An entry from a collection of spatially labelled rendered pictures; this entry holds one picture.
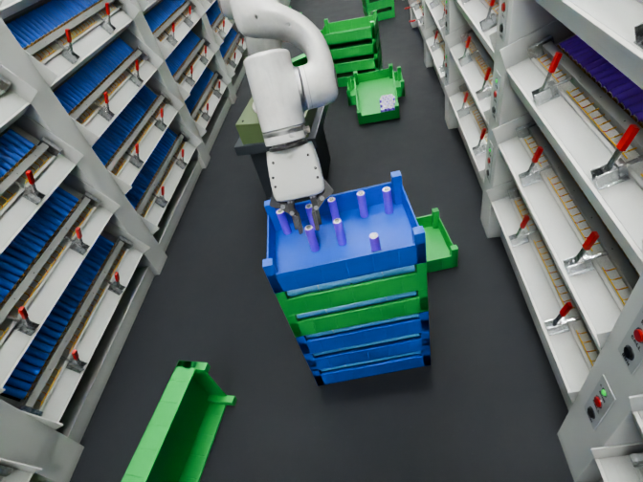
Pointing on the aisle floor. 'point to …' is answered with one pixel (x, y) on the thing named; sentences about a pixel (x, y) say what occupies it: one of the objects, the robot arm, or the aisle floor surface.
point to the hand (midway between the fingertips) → (307, 221)
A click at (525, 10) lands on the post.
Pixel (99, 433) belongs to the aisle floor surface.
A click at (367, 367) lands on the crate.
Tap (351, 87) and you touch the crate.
